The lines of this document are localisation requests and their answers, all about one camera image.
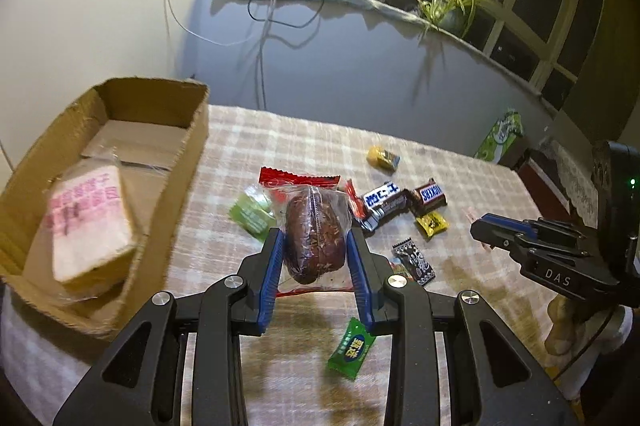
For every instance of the dark red date snack pack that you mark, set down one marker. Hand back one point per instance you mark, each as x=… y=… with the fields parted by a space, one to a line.
x=314 y=216

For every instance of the small Snickers bar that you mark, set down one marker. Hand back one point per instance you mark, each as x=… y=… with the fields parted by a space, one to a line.
x=427 y=197

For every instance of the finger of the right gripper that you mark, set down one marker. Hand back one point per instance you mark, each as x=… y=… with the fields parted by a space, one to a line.
x=505 y=240
x=498 y=228

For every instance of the potted spider plant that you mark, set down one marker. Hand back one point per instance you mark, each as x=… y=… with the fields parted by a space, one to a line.
x=465 y=19

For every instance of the plaid pink tablecloth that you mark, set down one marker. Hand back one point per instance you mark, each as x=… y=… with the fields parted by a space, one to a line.
x=285 y=376

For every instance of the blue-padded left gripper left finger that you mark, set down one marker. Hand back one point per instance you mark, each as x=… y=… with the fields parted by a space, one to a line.
x=138 y=379

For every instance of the small red candy wrapper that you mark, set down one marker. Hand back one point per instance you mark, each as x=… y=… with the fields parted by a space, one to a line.
x=355 y=202

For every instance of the bright green candy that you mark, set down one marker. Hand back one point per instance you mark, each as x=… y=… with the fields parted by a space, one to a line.
x=352 y=350

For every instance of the light green candy wrapper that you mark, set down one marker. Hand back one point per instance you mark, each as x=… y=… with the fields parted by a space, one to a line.
x=253 y=212

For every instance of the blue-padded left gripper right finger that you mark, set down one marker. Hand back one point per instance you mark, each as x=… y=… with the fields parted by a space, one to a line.
x=492 y=377

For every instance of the yellow quail egg pack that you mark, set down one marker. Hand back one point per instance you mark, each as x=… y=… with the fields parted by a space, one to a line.
x=379 y=157

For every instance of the pink-labelled bread package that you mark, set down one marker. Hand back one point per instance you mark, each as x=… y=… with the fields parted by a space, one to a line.
x=93 y=232

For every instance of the brown cardboard box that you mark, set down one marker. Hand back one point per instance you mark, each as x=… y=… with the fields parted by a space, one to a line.
x=155 y=130

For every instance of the black white patterned candy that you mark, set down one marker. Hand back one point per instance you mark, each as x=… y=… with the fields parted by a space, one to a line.
x=414 y=262

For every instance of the small yellow candy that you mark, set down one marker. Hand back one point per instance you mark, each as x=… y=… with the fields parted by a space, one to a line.
x=432 y=223

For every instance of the large Snickers bar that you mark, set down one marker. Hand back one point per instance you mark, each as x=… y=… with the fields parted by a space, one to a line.
x=383 y=203

